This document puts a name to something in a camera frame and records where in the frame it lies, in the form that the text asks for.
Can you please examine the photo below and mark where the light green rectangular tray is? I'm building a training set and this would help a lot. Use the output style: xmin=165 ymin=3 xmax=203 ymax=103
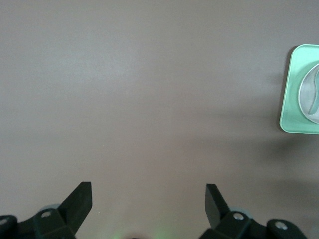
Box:
xmin=279 ymin=44 xmax=319 ymax=135

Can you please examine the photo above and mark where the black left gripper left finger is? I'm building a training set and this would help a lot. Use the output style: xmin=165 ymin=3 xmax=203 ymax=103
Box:
xmin=0 ymin=181 xmax=93 ymax=239

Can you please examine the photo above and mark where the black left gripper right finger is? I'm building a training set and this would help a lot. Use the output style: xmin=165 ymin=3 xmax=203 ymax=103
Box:
xmin=198 ymin=183 xmax=309 ymax=239

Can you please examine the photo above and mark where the round beige plate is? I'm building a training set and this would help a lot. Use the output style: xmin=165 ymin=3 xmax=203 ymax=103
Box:
xmin=298 ymin=62 xmax=319 ymax=125

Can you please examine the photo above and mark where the brown table cover mat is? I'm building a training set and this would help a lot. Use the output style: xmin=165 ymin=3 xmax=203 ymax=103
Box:
xmin=0 ymin=0 xmax=319 ymax=239

